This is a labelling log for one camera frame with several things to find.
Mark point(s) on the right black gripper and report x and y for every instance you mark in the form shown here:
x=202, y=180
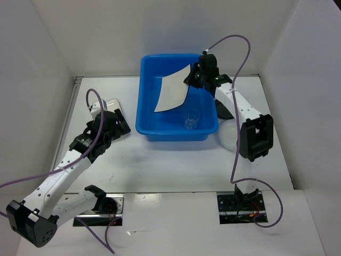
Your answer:
x=191, y=81

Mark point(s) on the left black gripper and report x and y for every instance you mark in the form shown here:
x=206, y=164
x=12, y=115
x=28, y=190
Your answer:
x=121, y=127

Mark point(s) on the small rectangular white plate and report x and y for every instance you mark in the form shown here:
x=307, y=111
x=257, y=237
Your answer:
x=112, y=104

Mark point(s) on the large square white plate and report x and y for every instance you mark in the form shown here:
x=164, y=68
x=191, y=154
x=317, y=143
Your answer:
x=173, y=91

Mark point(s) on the clear plastic cup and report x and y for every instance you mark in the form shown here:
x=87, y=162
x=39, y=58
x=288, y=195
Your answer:
x=191, y=118

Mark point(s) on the white round bowl plate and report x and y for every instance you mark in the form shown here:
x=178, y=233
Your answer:
x=228, y=135

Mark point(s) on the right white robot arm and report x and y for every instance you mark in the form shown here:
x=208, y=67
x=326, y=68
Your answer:
x=254, y=130

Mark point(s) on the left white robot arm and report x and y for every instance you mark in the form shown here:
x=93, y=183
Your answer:
x=38, y=216

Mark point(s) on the blue plastic bin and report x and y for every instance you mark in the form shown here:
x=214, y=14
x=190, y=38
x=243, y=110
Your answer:
x=169, y=125

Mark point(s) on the small black round plate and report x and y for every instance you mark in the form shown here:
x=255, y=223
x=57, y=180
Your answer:
x=222, y=111

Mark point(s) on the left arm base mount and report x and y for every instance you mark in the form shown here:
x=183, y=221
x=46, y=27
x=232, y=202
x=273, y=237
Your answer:
x=113, y=209

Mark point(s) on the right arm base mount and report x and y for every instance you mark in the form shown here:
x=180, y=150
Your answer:
x=231, y=213

